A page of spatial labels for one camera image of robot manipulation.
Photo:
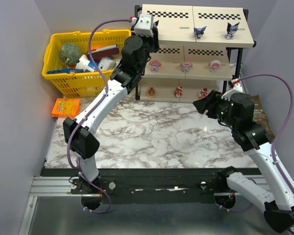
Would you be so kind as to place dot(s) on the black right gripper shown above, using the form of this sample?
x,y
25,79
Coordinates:
x,y
211,106

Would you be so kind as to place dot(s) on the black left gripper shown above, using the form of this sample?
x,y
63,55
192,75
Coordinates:
x,y
154,39

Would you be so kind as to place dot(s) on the red white bear toy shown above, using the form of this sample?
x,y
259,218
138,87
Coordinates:
x,y
203,93

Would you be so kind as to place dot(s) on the pink blue-bow bunny toy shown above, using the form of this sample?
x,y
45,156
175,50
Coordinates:
x,y
154,65

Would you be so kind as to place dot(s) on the red bear cream toy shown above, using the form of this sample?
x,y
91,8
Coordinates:
x,y
178,92

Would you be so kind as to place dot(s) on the pink round bunny toy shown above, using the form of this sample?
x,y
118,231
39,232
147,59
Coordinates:
x,y
186,66

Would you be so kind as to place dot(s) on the white pink bunny toy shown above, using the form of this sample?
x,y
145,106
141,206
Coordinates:
x,y
214,65

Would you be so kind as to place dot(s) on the purple small figure toy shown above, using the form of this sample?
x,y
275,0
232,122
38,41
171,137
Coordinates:
x,y
199,32

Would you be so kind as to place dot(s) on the pink bear strawberry toy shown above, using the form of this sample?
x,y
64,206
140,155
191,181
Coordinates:
x,y
151,92

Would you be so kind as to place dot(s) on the black purple cat toy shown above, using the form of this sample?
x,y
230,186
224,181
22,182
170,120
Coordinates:
x,y
231,30

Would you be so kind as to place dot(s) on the black purple-bow cat toy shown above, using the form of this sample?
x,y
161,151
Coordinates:
x,y
155,24

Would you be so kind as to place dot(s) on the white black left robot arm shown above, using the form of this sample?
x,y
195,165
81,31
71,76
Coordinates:
x,y
79,132

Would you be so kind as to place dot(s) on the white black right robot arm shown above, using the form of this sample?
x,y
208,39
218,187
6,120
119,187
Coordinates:
x,y
277,205

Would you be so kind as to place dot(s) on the beige three-tier shelf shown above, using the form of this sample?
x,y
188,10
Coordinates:
x,y
178,44

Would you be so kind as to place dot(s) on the dark red book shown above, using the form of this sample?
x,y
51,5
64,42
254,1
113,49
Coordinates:
x,y
101,52

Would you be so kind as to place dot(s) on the white small box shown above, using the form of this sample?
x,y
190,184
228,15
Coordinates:
x,y
106,64

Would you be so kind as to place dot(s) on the brown coffee bag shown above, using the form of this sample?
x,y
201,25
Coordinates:
x,y
259,115

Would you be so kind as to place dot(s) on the white blue carton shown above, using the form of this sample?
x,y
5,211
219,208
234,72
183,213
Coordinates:
x,y
86,64

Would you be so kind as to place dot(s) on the yellow plastic shopping basket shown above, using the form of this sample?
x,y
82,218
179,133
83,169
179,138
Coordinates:
x,y
82,80

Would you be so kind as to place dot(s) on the green round melon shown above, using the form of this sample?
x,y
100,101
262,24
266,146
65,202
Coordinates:
x,y
69,54

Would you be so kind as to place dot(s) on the blue flat package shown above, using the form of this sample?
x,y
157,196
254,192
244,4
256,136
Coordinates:
x,y
65,70

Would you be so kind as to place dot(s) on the orange snack box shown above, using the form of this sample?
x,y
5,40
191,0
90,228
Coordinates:
x,y
64,108

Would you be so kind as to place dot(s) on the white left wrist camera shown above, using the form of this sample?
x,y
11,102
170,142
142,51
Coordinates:
x,y
142,25

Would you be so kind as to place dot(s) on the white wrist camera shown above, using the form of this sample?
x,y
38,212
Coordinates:
x,y
237,88
142,25

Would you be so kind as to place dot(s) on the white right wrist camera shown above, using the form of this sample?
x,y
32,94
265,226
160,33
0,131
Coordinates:
x,y
237,88

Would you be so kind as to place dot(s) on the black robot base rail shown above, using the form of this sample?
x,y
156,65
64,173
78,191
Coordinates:
x,y
149,186

